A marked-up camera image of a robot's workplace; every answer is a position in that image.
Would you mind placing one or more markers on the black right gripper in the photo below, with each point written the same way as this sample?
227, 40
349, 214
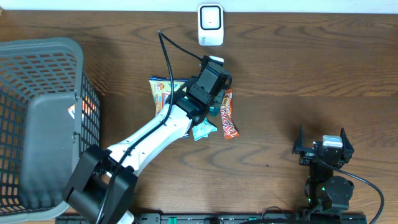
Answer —
308, 154

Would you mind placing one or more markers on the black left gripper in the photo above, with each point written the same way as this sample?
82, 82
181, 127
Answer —
228, 84

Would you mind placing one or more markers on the blue mouthwash bottle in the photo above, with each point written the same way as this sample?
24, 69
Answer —
215, 108

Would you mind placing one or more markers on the teal small snack packet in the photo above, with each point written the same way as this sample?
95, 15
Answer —
203, 129

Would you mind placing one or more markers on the yellow snack bag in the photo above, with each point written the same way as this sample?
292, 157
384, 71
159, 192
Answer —
161, 89

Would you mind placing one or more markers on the orange chocolate bar wrapper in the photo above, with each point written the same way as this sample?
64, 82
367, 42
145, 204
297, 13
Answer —
226, 108

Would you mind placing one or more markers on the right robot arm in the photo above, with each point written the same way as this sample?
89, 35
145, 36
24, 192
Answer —
328, 194

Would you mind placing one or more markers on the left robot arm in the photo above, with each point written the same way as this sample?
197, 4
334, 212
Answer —
102, 185

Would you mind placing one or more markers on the white barcode scanner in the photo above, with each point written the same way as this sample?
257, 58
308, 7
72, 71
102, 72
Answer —
210, 24

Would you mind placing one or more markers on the grey plastic basket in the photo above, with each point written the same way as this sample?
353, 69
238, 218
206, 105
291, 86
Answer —
50, 114

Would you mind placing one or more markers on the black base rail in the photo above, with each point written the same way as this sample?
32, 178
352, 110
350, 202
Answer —
149, 218

